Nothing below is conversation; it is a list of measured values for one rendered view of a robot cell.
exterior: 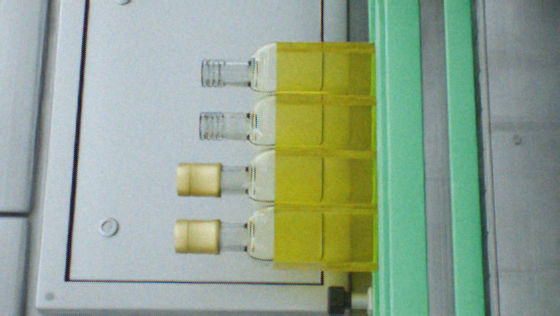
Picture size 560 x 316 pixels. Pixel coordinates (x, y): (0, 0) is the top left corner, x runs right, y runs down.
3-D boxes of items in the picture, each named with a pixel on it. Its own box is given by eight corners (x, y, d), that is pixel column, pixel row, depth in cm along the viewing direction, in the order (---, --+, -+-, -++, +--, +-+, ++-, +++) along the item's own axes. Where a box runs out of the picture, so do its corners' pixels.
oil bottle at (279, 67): (449, 62, 123) (249, 59, 123) (457, 41, 118) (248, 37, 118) (451, 111, 122) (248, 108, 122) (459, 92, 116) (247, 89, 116)
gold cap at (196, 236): (218, 235, 112) (173, 235, 112) (219, 262, 114) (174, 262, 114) (220, 211, 114) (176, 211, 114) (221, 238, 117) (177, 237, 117)
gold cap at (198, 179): (222, 167, 118) (179, 167, 118) (221, 158, 115) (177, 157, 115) (221, 201, 117) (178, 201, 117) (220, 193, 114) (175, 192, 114)
